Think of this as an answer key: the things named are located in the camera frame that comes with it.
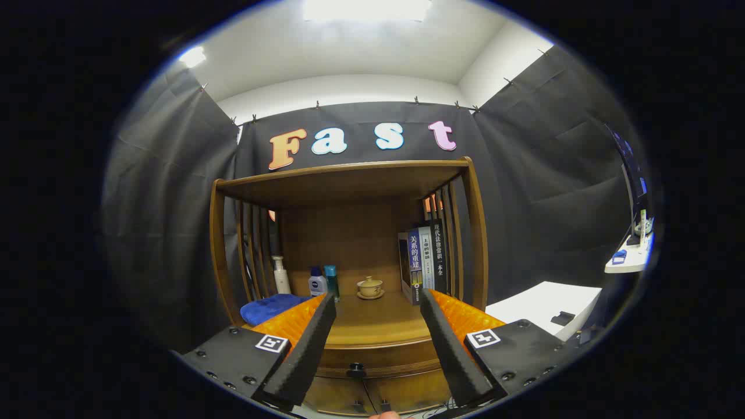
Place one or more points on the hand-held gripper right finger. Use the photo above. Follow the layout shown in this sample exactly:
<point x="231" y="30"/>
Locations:
<point x="451" y="349"/>

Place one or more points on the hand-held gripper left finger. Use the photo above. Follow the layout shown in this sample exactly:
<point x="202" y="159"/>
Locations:
<point x="308" y="349"/>

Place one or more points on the black drawer knob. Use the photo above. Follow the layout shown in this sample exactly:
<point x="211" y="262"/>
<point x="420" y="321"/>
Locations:
<point x="355" y="368"/>

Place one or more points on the wooden drawer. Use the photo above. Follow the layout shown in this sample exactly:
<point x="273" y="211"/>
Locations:
<point x="396" y="358"/>

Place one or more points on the wooden cabinet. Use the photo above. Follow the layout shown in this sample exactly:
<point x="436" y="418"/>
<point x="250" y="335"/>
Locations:
<point x="349" y="233"/>

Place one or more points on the blue folded towel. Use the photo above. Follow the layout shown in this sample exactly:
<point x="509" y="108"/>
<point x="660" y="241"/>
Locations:
<point x="268" y="308"/>

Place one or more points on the white bottle blue cap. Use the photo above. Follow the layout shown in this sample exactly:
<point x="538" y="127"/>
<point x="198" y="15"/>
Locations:
<point x="317" y="285"/>

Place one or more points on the teal slim bottle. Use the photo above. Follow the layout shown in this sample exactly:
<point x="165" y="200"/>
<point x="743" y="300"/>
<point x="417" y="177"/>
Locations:
<point x="332" y="282"/>

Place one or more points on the white pump bottle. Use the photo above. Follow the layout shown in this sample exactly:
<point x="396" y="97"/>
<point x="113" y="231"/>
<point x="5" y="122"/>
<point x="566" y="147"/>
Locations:
<point x="282" y="282"/>

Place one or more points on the beige lidded teacup with saucer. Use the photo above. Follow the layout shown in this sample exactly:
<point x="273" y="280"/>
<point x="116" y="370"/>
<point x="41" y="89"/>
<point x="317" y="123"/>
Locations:
<point x="370" y="287"/>

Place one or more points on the dark cover book blue spine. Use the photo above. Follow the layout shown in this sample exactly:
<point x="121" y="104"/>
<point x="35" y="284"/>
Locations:
<point x="414" y="262"/>

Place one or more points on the light spine book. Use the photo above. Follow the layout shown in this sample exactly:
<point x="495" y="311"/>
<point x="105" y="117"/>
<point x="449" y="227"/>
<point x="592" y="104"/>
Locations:
<point x="426" y="256"/>

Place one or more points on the black spine book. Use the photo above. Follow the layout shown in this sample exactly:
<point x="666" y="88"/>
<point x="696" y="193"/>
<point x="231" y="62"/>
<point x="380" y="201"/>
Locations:
<point x="440" y="250"/>

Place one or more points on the small black item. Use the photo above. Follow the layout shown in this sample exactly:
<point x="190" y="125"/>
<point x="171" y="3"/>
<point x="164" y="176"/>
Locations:
<point x="563" y="318"/>

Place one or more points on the small blue item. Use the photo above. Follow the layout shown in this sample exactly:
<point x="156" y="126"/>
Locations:
<point x="618" y="256"/>

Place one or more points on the black backdrop cloth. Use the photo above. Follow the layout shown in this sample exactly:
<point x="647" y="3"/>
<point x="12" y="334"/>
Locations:
<point x="174" y="203"/>

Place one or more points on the white side shelf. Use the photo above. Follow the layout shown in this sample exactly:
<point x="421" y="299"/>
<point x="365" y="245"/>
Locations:
<point x="631" y="263"/>

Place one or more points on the computer monitor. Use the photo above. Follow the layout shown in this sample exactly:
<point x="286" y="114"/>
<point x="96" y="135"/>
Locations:
<point x="631" y="174"/>

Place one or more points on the small ceiling light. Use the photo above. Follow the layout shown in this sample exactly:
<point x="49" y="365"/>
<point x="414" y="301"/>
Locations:
<point x="192" y="56"/>

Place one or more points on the large ceiling light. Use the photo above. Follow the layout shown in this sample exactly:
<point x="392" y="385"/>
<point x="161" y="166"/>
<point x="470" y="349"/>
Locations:
<point x="366" y="9"/>

